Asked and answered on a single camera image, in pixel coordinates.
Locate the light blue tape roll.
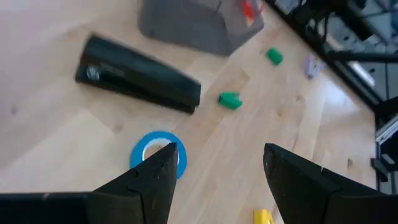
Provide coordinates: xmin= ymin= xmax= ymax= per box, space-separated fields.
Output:
xmin=129 ymin=130 xmax=188 ymax=180

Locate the purple staple remover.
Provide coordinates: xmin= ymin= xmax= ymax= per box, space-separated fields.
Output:
xmin=303 ymin=55 xmax=326 ymax=80

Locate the large black stapler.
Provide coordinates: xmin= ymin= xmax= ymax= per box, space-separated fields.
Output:
xmin=74 ymin=34 xmax=202 ymax=115

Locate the black table frame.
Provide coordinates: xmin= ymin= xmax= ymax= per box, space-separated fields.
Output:
xmin=264 ymin=0 xmax=398 ymax=194

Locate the green mini stapler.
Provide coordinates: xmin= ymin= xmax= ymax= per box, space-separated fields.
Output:
xmin=265 ymin=47 xmax=284 ymax=67
xmin=216 ymin=91 xmax=243 ymax=111

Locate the yellow mini stapler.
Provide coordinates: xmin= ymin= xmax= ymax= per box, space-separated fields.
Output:
xmin=252 ymin=208 xmax=275 ymax=224

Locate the dark grey translucent bin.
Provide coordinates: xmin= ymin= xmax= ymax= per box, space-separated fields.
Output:
xmin=138 ymin=0 xmax=265 ymax=57

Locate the red mini stapler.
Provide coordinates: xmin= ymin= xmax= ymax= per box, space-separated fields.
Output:
xmin=239 ymin=0 xmax=265 ymax=26

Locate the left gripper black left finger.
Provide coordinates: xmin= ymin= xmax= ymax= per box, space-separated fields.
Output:
xmin=86 ymin=142 xmax=179 ymax=224

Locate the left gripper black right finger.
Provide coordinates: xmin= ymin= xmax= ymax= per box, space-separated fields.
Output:
xmin=263 ymin=143 xmax=398 ymax=224

